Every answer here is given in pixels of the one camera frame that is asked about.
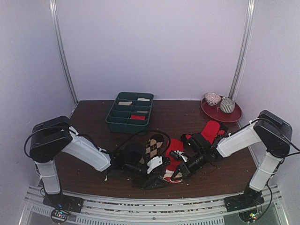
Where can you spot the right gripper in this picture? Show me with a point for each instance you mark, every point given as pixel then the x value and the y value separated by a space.
pixel 184 168

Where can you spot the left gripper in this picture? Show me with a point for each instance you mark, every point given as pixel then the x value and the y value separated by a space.
pixel 149 183

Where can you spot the red snowflake sock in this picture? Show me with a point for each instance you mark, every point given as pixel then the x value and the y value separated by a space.
pixel 178 147

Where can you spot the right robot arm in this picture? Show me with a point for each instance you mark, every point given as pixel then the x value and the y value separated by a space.
pixel 267 128

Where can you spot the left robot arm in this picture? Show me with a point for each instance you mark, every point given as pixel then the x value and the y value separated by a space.
pixel 51 137

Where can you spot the brown argyle sock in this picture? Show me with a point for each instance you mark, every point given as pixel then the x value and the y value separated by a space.
pixel 152 148

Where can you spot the black red argyle sock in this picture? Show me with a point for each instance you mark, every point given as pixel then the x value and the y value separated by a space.
pixel 184 137

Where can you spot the red cloth in tray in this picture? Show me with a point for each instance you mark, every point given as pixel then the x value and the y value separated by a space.
pixel 137 117

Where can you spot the red round plate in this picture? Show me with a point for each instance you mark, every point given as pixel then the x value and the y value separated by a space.
pixel 217 114

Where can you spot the green compartment tray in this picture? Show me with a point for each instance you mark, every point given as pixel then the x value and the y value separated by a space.
pixel 118 118

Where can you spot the white patterned bowl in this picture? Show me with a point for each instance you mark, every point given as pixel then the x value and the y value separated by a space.
pixel 212 98

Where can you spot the striped ceramic cup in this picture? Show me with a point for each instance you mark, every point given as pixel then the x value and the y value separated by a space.
pixel 227 105

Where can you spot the beige cloth in tray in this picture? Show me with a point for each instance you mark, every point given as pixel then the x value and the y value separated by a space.
pixel 126 103

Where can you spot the white cloth in tray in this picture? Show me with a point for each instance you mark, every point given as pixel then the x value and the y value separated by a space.
pixel 144 99

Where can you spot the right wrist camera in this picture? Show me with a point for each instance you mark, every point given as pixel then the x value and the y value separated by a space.
pixel 199 144

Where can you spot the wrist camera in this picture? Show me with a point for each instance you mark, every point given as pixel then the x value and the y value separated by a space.
pixel 199 144
pixel 131 154

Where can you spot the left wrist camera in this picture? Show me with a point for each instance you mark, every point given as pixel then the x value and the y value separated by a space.
pixel 131 154

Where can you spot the aluminium front rail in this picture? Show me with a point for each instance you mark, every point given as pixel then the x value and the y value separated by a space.
pixel 100 210

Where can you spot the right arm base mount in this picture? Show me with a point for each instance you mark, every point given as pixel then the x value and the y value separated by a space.
pixel 249 205

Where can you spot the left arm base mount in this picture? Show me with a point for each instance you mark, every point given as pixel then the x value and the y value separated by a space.
pixel 63 206

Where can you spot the right aluminium post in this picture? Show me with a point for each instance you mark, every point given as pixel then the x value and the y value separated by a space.
pixel 243 49

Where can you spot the aluminium post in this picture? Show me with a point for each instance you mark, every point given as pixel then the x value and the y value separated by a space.
pixel 62 55
pixel 243 49

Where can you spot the left aluminium post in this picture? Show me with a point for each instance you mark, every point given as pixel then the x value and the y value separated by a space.
pixel 62 55

